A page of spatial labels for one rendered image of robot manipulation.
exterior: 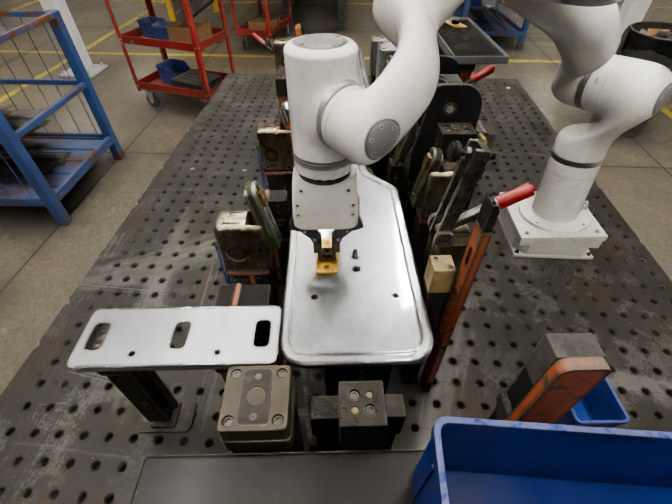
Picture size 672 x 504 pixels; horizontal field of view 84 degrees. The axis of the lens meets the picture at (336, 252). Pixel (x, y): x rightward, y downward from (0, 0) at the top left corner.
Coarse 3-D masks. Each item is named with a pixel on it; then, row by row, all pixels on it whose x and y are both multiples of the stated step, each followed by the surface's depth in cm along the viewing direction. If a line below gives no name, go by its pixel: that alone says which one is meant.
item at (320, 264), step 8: (328, 240) 68; (328, 248) 65; (328, 256) 64; (336, 256) 65; (320, 264) 63; (328, 264) 63; (336, 264) 63; (320, 272) 62; (328, 272) 62; (336, 272) 62
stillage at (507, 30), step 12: (468, 0) 421; (480, 0) 461; (492, 0) 447; (456, 12) 515; (468, 12) 429; (480, 12) 478; (492, 12) 491; (504, 12) 452; (480, 24) 476; (492, 24) 476; (504, 24) 476; (516, 24) 464; (528, 24) 436; (516, 48) 456
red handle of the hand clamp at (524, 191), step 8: (528, 184) 55; (512, 192) 56; (520, 192) 56; (528, 192) 55; (496, 200) 57; (504, 200) 56; (512, 200) 56; (520, 200) 56; (472, 208) 59; (464, 216) 59; (472, 216) 59; (456, 224) 60; (464, 224) 60
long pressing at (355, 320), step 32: (384, 192) 79; (384, 224) 72; (288, 256) 66; (384, 256) 66; (288, 288) 61; (320, 288) 60; (352, 288) 60; (384, 288) 60; (416, 288) 60; (288, 320) 56; (320, 320) 56; (352, 320) 56; (384, 320) 56; (416, 320) 56; (288, 352) 53; (320, 352) 52; (352, 352) 52; (384, 352) 52; (416, 352) 52
